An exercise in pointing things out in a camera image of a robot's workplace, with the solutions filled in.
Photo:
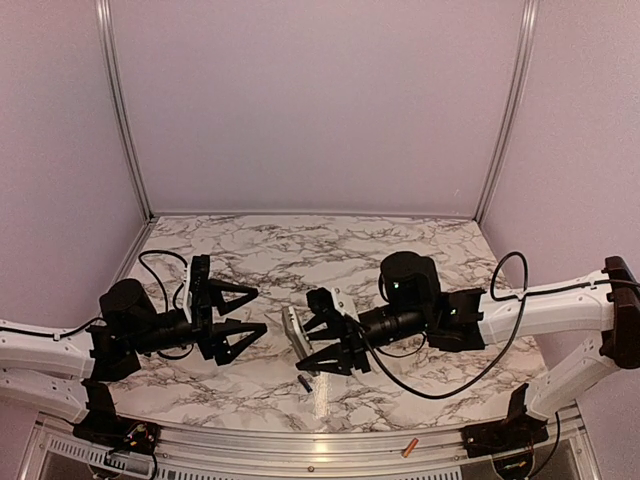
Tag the aluminium frame post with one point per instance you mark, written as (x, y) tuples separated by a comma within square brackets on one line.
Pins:
[(525, 45), (110, 57)]

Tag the front aluminium rail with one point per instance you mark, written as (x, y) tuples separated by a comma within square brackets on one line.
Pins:
[(191, 452)]

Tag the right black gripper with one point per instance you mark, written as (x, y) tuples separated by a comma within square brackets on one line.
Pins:
[(340, 353)]

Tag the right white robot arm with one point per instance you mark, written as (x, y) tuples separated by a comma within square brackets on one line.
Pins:
[(340, 340)]

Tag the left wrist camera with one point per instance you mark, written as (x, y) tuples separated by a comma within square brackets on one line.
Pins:
[(196, 298)]

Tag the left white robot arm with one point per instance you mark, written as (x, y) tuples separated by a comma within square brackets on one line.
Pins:
[(65, 372)]

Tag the orange battery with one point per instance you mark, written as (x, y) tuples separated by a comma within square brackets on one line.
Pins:
[(410, 447)]

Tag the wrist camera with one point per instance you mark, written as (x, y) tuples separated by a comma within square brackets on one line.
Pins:
[(196, 298), (323, 301)]

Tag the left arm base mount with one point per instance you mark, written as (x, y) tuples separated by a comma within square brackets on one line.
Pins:
[(103, 425)]

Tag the right aluminium frame post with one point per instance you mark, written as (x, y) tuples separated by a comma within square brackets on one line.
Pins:
[(525, 45)]

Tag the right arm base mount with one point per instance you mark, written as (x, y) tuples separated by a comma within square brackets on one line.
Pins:
[(517, 430)]

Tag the left aluminium frame post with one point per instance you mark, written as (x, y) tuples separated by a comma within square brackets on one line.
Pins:
[(110, 57)]

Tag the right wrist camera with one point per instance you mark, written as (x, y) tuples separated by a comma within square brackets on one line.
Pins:
[(323, 301)]

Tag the beige grey remote control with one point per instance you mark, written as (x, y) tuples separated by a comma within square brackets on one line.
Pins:
[(295, 333)]

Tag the purple battery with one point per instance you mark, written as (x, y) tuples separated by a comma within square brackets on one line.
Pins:
[(306, 385)]

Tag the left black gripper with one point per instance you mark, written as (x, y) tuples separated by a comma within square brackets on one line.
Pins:
[(225, 354)]

